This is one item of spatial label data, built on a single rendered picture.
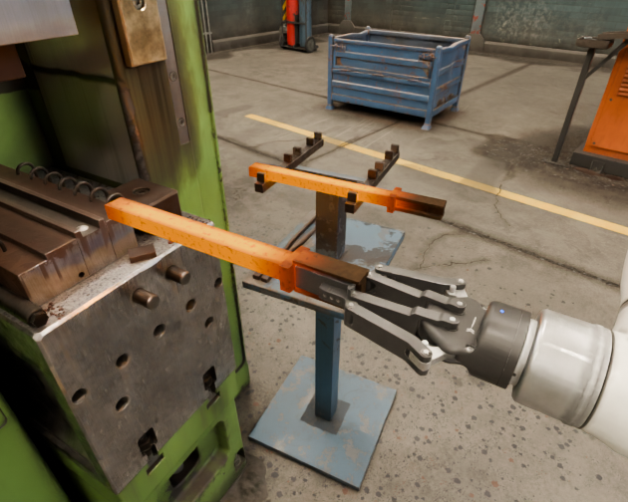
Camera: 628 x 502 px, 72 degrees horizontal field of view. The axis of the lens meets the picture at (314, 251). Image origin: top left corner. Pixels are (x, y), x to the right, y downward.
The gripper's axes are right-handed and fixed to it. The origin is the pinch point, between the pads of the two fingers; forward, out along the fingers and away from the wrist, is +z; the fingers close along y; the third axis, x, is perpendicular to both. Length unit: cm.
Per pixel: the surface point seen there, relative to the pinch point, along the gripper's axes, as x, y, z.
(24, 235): -8, -7, 52
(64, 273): -12.5, -6.5, 43.9
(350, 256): -36, 51, 20
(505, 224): -106, 222, -6
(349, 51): -49, 377, 183
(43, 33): 20.8, 2.4, 44.3
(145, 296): -18.6, 0.5, 35.2
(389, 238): -36, 65, 15
